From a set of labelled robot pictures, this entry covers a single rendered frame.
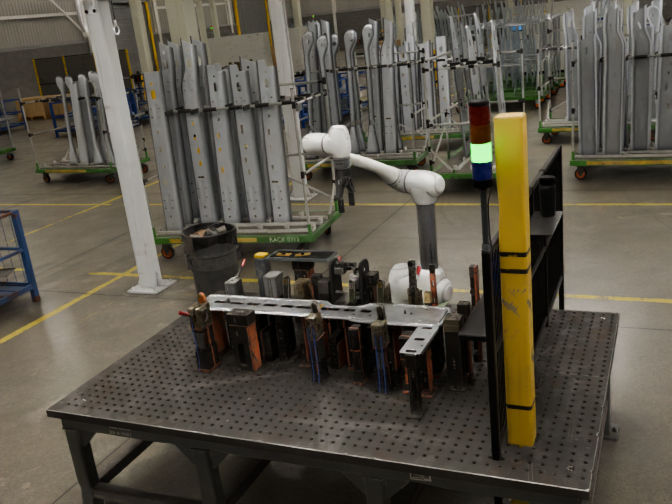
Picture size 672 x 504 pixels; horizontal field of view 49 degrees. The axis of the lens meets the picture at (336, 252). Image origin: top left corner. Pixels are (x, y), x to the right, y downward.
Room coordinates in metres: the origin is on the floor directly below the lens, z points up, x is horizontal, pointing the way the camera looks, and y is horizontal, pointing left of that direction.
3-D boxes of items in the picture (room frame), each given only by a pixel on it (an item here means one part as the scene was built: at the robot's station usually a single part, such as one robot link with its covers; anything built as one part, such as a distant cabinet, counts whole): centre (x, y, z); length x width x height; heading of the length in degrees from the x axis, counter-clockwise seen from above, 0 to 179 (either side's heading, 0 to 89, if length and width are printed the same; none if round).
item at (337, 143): (3.68, -0.07, 1.80); 0.13 x 0.11 x 0.16; 48
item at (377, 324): (3.14, -0.16, 0.87); 0.12 x 0.09 x 0.35; 155
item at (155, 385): (3.50, 0.02, 0.68); 2.56 x 1.61 x 0.04; 65
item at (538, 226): (3.13, -0.91, 1.46); 0.36 x 0.15 x 0.18; 155
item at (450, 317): (3.06, -0.49, 0.88); 0.08 x 0.08 x 0.36; 65
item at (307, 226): (8.05, 0.96, 0.88); 1.93 x 1.01 x 1.76; 71
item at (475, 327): (3.29, -0.77, 1.02); 0.90 x 0.22 x 0.03; 155
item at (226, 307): (3.50, 0.15, 1.00); 1.38 x 0.22 x 0.02; 65
